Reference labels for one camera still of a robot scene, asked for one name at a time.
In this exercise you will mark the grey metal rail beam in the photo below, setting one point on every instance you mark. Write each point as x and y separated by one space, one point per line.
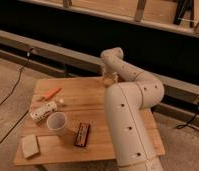
174 88

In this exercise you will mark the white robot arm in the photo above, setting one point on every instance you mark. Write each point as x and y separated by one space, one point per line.
132 145

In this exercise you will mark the wooden table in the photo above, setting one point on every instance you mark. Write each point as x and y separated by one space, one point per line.
85 103

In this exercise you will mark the orange handled tool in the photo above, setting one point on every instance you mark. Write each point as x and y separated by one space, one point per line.
50 94

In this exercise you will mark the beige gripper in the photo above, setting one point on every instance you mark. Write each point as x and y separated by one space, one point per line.
109 79

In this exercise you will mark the beige sponge block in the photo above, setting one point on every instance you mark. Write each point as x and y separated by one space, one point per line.
30 146

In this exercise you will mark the black and red eraser block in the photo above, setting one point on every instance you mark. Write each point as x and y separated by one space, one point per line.
82 135

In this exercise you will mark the white ceramic bowl cup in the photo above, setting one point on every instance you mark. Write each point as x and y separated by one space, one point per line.
56 123

